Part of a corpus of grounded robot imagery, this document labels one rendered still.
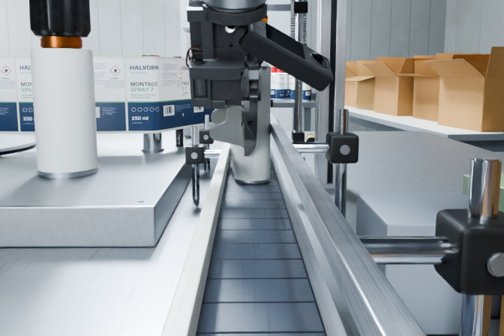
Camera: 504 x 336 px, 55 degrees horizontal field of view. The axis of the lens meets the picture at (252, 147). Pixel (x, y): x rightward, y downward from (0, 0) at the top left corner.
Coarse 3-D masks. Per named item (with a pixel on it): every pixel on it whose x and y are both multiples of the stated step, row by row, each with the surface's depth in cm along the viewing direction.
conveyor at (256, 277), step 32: (224, 192) 63; (256, 192) 63; (224, 224) 49; (256, 224) 49; (288, 224) 49; (224, 256) 40; (256, 256) 40; (288, 256) 40; (224, 288) 34; (256, 288) 34; (288, 288) 34; (224, 320) 30; (256, 320) 30; (288, 320) 30; (320, 320) 30
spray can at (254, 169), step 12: (264, 72) 65; (264, 84) 66; (264, 96) 66; (264, 108) 66; (264, 120) 66; (264, 132) 66; (264, 144) 67; (240, 156) 67; (252, 156) 66; (264, 156) 67; (240, 168) 67; (252, 168) 67; (264, 168) 67; (240, 180) 67; (252, 180) 67; (264, 180) 67
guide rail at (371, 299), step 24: (288, 144) 48; (288, 168) 40; (312, 192) 28; (312, 216) 26; (336, 216) 23; (336, 240) 20; (336, 264) 19; (360, 264) 17; (360, 288) 15; (384, 288) 15; (360, 312) 15; (384, 312) 14; (408, 312) 14
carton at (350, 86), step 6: (360, 60) 382; (366, 60) 383; (372, 60) 383; (348, 66) 419; (354, 66) 420; (348, 72) 394; (354, 72) 420; (348, 78) 406; (348, 84) 407; (354, 84) 393; (348, 90) 407; (354, 90) 393; (348, 96) 407; (354, 96) 393; (348, 102) 408; (354, 102) 394
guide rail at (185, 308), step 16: (224, 144) 82; (224, 160) 66; (224, 176) 60; (208, 192) 48; (208, 208) 42; (208, 224) 38; (192, 240) 34; (208, 240) 34; (192, 256) 31; (208, 256) 34; (192, 272) 28; (192, 288) 26; (176, 304) 24; (192, 304) 24; (176, 320) 23; (192, 320) 24
